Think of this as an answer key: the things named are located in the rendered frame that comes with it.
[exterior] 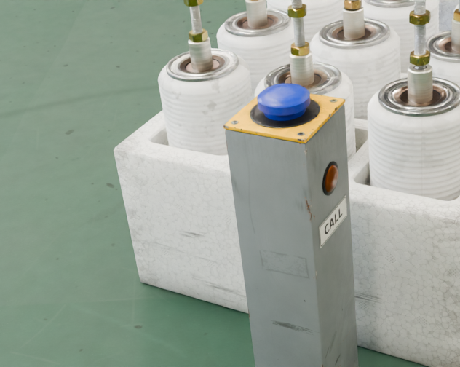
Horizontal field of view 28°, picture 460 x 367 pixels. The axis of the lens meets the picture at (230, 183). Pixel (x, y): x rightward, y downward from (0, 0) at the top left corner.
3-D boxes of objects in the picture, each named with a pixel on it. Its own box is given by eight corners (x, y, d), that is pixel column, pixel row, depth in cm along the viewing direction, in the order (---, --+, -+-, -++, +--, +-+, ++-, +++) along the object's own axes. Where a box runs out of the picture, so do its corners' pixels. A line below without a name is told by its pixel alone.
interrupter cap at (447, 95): (467, 117, 79) (467, 110, 79) (379, 121, 81) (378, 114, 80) (458, 80, 86) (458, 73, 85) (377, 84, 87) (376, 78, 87)
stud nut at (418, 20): (404, 22, 79) (404, 13, 79) (417, 16, 80) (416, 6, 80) (422, 27, 78) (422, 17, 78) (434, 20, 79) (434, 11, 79)
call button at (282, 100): (320, 109, 70) (318, 85, 69) (296, 133, 68) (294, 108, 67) (274, 102, 72) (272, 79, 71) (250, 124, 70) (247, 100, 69)
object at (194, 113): (177, 239, 100) (151, 90, 91) (184, 192, 108) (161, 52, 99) (264, 232, 99) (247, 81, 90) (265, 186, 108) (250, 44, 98)
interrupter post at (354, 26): (345, 33, 99) (343, 4, 97) (367, 33, 98) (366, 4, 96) (340, 41, 97) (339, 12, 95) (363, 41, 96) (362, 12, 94)
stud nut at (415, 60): (405, 62, 81) (405, 53, 81) (417, 55, 82) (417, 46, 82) (422, 68, 80) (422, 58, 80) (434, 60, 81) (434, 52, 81)
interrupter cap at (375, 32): (326, 23, 101) (325, 17, 101) (394, 23, 99) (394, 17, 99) (312, 51, 95) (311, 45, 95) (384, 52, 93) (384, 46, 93)
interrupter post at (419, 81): (434, 105, 82) (434, 72, 80) (407, 107, 82) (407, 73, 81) (432, 93, 84) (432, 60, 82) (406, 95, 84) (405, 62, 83)
